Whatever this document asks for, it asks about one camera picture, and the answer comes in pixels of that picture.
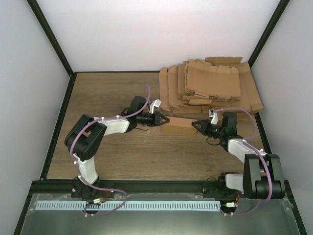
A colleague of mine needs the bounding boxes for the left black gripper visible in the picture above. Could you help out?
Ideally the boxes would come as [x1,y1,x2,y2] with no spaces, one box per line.
[136,111,169,126]

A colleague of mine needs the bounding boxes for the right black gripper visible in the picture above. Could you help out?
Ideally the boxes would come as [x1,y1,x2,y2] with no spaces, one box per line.
[192,119,225,139]

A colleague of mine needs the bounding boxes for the brown cardboard box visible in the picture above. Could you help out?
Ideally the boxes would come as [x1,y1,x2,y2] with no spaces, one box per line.
[161,117,197,137]

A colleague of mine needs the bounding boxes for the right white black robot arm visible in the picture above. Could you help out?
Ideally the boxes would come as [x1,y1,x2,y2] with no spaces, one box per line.
[192,110,286,200]

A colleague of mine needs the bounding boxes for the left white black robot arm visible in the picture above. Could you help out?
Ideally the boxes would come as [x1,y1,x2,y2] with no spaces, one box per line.
[65,96,170,198]

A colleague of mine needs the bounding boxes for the stack of flat cardboard blanks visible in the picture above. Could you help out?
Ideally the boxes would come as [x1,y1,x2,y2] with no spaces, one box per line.
[158,57,264,114]

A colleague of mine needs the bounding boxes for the clear plastic sheet cover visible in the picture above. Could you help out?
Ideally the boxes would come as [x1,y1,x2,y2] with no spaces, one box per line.
[15,194,300,235]

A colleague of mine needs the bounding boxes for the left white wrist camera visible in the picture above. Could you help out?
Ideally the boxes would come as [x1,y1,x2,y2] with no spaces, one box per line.
[149,99,162,114]

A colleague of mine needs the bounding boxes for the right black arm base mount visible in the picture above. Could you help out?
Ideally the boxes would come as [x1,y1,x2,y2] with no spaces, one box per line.
[202,176,243,198]

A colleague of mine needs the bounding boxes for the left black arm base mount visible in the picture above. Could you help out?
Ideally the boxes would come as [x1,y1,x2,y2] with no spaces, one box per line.
[71,185,114,199]

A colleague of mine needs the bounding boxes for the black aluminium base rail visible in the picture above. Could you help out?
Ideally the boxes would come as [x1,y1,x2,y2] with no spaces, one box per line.
[31,180,289,196]

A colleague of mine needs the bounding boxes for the black frame post right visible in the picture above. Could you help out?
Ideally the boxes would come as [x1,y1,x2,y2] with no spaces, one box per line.
[248,0,290,68]

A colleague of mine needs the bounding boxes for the black frame post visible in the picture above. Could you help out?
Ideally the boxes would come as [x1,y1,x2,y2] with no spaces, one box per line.
[27,0,74,77]
[248,0,290,68]

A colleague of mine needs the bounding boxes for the light blue slotted cable duct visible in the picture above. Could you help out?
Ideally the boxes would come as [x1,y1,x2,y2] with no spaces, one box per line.
[35,201,221,212]

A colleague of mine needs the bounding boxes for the black frame post left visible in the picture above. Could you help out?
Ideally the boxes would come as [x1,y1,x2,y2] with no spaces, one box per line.
[27,0,74,77]

